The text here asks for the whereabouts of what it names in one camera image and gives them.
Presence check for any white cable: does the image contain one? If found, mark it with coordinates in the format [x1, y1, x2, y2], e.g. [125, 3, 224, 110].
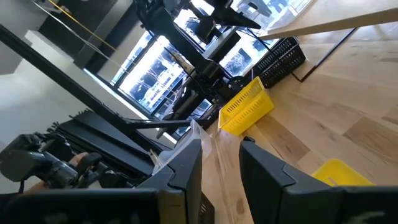
[30, 0, 123, 68]

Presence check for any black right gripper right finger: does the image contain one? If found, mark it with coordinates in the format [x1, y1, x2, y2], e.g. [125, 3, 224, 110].
[238, 136, 398, 224]

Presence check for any wooden shelf with black legs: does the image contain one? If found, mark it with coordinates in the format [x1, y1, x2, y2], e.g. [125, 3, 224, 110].
[259, 0, 398, 83]

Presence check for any black plastic basket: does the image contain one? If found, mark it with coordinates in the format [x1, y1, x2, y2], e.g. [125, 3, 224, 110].
[198, 192, 216, 224]
[251, 36, 307, 90]

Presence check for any person's hand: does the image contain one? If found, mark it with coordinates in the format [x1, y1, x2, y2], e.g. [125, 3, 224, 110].
[68, 151, 90, 168]

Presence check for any clear plastic basket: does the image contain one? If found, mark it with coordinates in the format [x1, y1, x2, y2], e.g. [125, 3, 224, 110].
[151, 119, 215, 177]

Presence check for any yellow plastic basket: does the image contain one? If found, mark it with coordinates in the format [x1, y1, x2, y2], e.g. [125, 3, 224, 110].
[217, 76, 275, 137]
[312, 158, 376, 187]

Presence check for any black ribbed panel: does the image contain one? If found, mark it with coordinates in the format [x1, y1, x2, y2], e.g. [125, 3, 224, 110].
[46, 109, 156, 180]

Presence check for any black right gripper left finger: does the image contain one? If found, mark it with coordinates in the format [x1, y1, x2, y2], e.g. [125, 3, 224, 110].
[4, 139, 203, 224]

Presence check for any yellow cable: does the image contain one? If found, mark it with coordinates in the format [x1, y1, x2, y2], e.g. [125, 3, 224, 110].
[46, 0, 116, 51]

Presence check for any black aluminium table frame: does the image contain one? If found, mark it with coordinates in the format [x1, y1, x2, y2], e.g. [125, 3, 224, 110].
[0, 24, 218, 153]

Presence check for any large glass window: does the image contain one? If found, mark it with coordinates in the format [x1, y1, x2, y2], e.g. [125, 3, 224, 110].
[110, 0, 313, 139]

